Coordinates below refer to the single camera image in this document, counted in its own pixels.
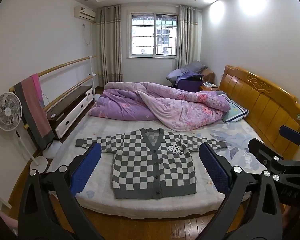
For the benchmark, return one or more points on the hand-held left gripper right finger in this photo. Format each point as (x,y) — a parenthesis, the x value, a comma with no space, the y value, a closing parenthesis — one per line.
(215,167)

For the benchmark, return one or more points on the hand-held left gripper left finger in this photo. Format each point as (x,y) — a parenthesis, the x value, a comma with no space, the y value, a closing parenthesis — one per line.
(86,167)

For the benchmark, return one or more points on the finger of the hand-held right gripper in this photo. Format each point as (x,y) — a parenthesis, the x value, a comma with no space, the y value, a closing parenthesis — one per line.
(262,151)
(291,133)

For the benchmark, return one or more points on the grey white checkered cardigan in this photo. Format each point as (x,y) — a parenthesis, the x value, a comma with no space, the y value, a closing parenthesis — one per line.
(150,170)

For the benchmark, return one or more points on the bed mattress with floral sheet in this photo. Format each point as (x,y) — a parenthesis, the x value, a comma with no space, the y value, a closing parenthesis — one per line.
(72,160)

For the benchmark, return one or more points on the wooden bed headboard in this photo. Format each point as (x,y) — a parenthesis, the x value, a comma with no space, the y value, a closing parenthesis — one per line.
(265,105)

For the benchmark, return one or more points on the white round base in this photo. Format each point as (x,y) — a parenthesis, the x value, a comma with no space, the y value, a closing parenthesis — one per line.
(52,148)

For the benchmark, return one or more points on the light blue pillow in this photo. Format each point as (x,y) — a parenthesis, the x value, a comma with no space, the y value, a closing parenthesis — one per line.
(236,112)

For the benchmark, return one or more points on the dark top white cabinet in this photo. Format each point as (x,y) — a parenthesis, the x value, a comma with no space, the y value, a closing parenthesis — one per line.
(70,105)

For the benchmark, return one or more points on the grey and pink blanket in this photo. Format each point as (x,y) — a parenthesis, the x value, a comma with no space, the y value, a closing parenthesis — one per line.
(33,115)

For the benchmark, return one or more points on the wooden nightstand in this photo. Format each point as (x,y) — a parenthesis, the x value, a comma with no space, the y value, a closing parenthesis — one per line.
(208,88)

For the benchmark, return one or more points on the purple floral quilt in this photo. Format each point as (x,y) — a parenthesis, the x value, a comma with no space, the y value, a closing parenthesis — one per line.
(165,102)

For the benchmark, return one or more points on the dark purple cloth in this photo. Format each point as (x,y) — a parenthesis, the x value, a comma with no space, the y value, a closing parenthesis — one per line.
(188,82)

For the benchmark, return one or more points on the brown armchair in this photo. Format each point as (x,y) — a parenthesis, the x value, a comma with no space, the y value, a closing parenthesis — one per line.
(209,76)

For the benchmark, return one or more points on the bright pink cloth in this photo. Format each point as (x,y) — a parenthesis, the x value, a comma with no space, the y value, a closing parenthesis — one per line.
(37,85)

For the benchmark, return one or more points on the white standing fan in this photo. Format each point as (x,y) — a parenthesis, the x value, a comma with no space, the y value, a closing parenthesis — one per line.
(8,111)

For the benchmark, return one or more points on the grey cushion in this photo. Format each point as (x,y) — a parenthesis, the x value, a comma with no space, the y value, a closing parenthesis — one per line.
(195,67)

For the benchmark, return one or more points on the beige striped curtain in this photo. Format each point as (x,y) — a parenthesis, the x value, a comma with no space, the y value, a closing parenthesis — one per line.
(111,45)
(188,35)

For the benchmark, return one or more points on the barred window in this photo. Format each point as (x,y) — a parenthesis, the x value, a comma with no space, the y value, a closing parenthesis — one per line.
(153,33)

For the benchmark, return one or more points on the wooden barre rail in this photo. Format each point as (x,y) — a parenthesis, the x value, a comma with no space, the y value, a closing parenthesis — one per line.
(72,87)
(62,66)

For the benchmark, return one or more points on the white barre post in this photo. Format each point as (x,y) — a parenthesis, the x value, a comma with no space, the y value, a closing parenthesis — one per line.
(91,80)

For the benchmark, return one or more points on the white wall air conditioner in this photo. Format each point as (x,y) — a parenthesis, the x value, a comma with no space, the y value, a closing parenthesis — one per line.
(83,13)

